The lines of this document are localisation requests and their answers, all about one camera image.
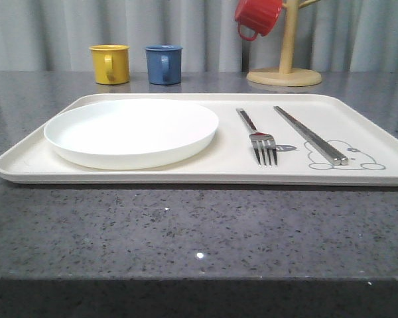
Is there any steel fork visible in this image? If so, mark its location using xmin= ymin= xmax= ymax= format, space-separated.
xmin=236 ymin=108 xmax=278 ymax=166

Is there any white round plate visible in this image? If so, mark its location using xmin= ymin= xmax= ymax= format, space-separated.
xmin=44 ymin=99 xmax=219 ymax=170

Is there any blue mug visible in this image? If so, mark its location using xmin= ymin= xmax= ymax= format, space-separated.
xmin=145 ymin=44 xmax=182 ymax=85

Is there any wooden mug tree stand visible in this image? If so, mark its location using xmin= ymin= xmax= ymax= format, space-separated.
xmin=247 ymin=0 xmax=322 ymax=87

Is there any yellow mug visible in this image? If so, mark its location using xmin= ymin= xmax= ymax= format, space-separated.
xmin=90 ymin=44 xmax=129 ymax=85

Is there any red mug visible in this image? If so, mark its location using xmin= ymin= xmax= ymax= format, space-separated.
xmin=235 ymin=0 xmax=283 ymax=41

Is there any cream rabbit serving tray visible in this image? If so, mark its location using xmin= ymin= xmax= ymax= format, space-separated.
xmin=0 ymin=93 xmax=398 ymax=186

